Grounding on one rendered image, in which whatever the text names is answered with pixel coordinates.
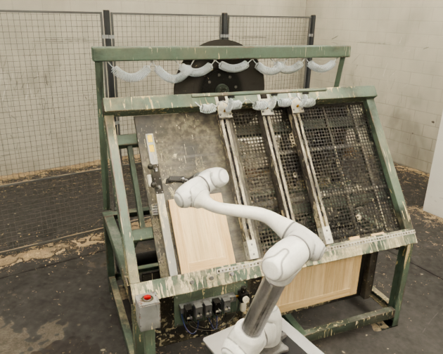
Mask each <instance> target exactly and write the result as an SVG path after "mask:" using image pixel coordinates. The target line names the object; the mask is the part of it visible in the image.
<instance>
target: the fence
mask: <svg viewBox="0 0 443 354"><path fill-rule="evenodd" d="M148 135H152V139H153V142H148V137H147V136H148ZM145 139H146V147H147V152H148V159H149V164H158V159H157V154H156V149H155V142H154V138H153V134H152V133H148V134H146V135H145ZM149 145H153V147H154V152H150V148H149ZM154 192H155V188H154ZM155 200H156V204H158V211H159V214H158V216H159V221H160V228H161V233H162V241H163V244H164V249H165V257H166V261H167V269H168V273H169V277H170V276H174V275H178V272H177V268H176V260H175V256H174V249H173V244H172V237H171V232H170V229H169V221H168V217H167V210H166V205H165V198H164V193H161V194H156V192H155Z"/></svg>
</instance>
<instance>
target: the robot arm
mask: <svg viewBox="0 0 443 354"><path fill-rule="evenodd" d="M185 181H186V182H185ZM228 181H229V175H228V173H227V171H226V169H223V168H219V167H214V168H210V169H206V170H204V171H201V172H197V173H196V174H194V175H192V176H191V177H190V178H185V176H169V178H167V179H166V182H165V184H170V183H173V182H175V183H183V185H181V186H180V187H179V188H178V189H177V190H176V192H175V195H174V201H175V202H176V204H177V205H178V206H179V207H181V208H189V207H194V208H197V209H199V208H204V209H206V210H208V211H211V212H213V213H216V214H222V215H227V216H235V217H241V218H249V219H253V220H257V221H261V222H263V223H265V224H267V225H268V226H269V227H270V228H271V229H272V230H273V231H274V232H275V233H276V234H277V235H278V236H279V237H280V238H281V239H282V240H280V241H279V242H277V243H276V244H275V245H274V246H273V247H271V248H270V249H269V250H268V251H267V252H266V253H265V255H264V257H263V259H262V272H263V273H264V277H263V279H262V281H261V283H260V285H259V288H258V290H257V292H256V294H255V297H254V299H253V300H252V303H251V305H250V307H249V309H248V312H247V314H246V316H245V318H242V319H240V320H239V321H237V323H236V324H235V326H234V327H233V329H232V330H231V332H230V333H229V335H228V336H227V337H226V338H225V339H224V342H223V344H222V347H221V354H281V353H285V352H288V347H287V346H286V345H285V344H284V343H283V342H282V340H283V339H284V338H286V337H287V334H286V333H285V332H281V331H282V317H281V312H280V310H279V308H278V306H277V305H276V304H277V302H278V300H279V298H280V296H281V294H282V292H283V290H284V288H285V286H286V285H288V284H290V283H291V282H292V280H293V279H294V278H295V276H296V275H297V274H298V273H299V272H300V270H301V269H302V266H303V265H304V264H305V263H306V262H307V261H308V260H310V261H319V260H321V258H322V257H323V255H324V253H325V251H326V246H325V244H324V243H323V242H322V241H321V239H320V238H319V237H318V236H317V235H316V234H314V233H313V232H312V231H311V230H309V229H308V228H306V227H304V226H303V225H300V224H299V223H297V222H295V221H293V220H290V219H289V218H286V217H284V216H281V215H279V214H277V213H275V212H273V211H270V210H268V209H264V208H261V207H257V206H246V205H239V204H227V203H221V202H217V201H215V200H213V199H212V198H211V197H210V192H212V191H214V190H217V189H219V188H221V187H223V186H224V185H226V184H227V183H228Z"/></svg>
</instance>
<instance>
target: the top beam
mask: <svg viewBox="0 0 443 354"><path fill-rule="evenodd" d="M326 89H327V91H317V92H309V94H306V96H308V99H309V98H313V99H314V100H315V99H316V98H317V97H318V96H319V97H318V98H317V99H316V104H315V105H317V104H329V103H350V102H362V101H364V100H366V99H370V98H375V97H376V96H378V95H377V92H376V89H375V86H343V87H328V88H326ZM275 97H276V98H277V100H279V99H281V98H288V94H287V93H278V95H277V96H275ZM232 99H233V100H239V101H240V102H243V101H245V100H246V99H247V101H245V102H244V103H242V108H241V109H250V108H252V103H251V102H250V101H249V100H248V99H250V100H251V101H252V102H255V101H258V99H257V95H246V96H235V98H232ZM195 102H197V104H199V106H201V105H202V104H206V105H209V104H211V103H213V104H214V105H216V102H215V99H214V97H205V98H192V97H191V94H179V95H163V96H133V97H118V98H103V99H102V103H101V107H102V111H103V116H104V115H105V114H113V115H114V117H126V116H138V115H150V114H171V113H183V112H200V107H199V106H198V105H197V104H196V103H195Z"/></svg>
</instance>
